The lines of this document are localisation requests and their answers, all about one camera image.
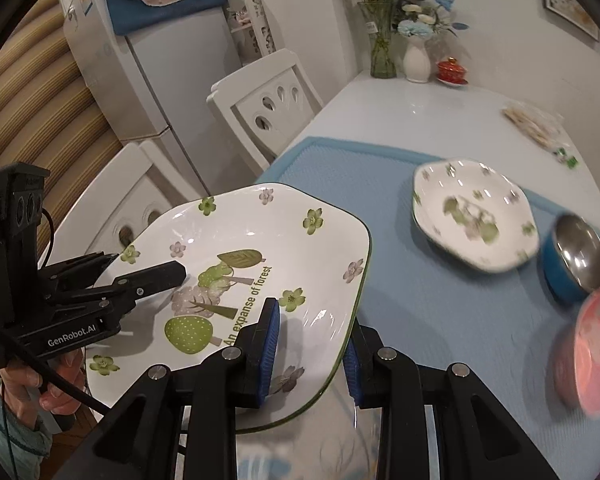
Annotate large green-rimmed forest plate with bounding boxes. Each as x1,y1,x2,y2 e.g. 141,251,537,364
86,183,372,432

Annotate pink cartoon melamine bowl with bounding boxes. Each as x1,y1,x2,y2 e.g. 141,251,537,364
554,288,600,419

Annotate blue steel bowl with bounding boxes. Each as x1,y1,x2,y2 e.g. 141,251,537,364
542,214,600,306

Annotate small green-rimmed forest plate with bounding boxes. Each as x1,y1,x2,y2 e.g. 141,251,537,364
413,159,540,274

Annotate teal sleeve forearm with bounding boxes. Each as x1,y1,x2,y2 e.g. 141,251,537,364
0,381,53,479

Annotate person left hand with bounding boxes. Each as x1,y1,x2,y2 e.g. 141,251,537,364
0,350,85,428

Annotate white chair near left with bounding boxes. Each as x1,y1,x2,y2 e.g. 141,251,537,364
44,140,207,263

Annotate white chair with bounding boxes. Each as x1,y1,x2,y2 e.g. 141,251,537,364
44,140,207,263
207,49,324,174

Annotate blue waffle table mat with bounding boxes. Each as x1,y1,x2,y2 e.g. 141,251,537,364
263,138,600,479

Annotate white refrigerator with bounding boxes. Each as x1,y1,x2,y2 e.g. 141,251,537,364
64,0,253,195

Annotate white chair far left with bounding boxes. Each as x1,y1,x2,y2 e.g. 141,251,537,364
207,49,324,174

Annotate white lattice shelf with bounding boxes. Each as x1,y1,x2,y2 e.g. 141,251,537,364
226,0,276,66

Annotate green wrapped candy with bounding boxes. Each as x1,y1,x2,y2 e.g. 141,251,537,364
554,148,579,169

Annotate plastic snack bag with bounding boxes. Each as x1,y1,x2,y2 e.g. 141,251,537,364
502,101,566,153

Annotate green glass vase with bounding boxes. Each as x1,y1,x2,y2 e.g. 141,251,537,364
367,0,396,79

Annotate white ceramic flower vase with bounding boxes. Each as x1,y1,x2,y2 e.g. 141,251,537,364
402,37,431,84

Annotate red lidded teacup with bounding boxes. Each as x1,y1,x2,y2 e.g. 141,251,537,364
437,56,468,87

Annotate blue artificial flowers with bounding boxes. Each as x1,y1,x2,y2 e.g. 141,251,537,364
329,0,470,42

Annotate large butterfly wall picture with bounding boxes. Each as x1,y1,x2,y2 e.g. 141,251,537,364
543,0,600,41

